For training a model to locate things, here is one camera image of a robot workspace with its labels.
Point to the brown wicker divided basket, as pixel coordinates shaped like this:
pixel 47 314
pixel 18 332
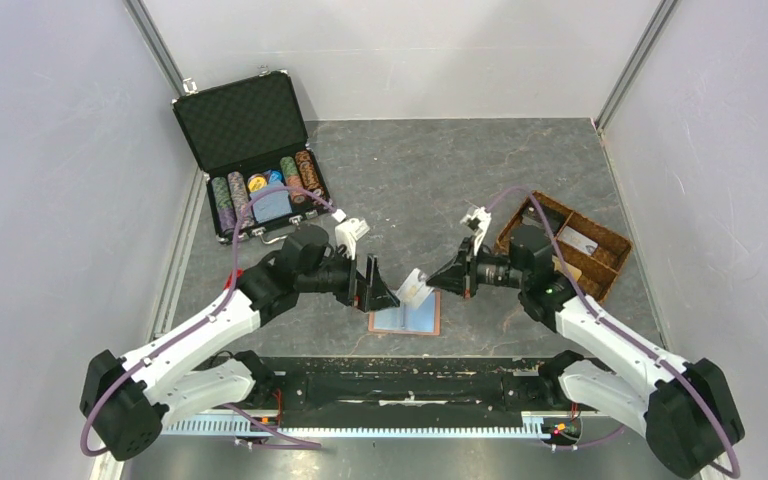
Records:
pixel 594 253

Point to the grey purple chip stack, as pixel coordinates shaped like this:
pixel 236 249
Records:
pixel 239 196

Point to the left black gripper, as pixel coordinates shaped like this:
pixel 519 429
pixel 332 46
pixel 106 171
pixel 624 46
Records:
pixel 357 290

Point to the brown leather card holder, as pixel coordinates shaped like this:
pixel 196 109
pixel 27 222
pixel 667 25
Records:
pixel 424 320

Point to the brown orange chip stack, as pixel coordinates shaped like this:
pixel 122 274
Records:
pixel 308 173

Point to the dark card in basket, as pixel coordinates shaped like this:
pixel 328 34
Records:
pixel 532 216

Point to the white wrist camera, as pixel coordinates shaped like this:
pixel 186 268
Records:
pixel 348 231
pixel 478 220

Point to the green red chip stack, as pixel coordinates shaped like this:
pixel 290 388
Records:
pixel 292 178

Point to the green purple chip stack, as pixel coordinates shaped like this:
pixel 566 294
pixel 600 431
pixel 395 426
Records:
pixel 224 204

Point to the gold card in basket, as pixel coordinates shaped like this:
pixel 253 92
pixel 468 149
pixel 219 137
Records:
pixel 567 269

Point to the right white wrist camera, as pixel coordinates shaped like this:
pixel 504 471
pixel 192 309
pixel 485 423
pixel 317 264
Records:
pixel 478 220

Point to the black poker chip case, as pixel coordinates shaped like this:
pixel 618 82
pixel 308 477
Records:
pixel 247 126

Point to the blue playing card deck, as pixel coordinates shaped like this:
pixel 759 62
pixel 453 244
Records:
pixel 271 202

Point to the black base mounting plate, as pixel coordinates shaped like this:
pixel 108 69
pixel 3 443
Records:
pixel 402 392

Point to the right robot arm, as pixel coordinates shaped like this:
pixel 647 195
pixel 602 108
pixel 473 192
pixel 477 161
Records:
pixel 685 411

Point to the white credit card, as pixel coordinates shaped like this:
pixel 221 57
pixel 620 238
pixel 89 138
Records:
pixel 414 290

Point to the white card in basket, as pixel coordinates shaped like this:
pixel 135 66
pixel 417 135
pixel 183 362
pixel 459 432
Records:
pixel 578 241

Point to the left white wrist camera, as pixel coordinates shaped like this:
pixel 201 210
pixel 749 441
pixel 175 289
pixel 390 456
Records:
pixel 348 231

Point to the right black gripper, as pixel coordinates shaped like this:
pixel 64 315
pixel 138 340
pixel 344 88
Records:
pixel 462 276

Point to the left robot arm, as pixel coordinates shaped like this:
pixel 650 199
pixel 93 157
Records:
pixel 127 400

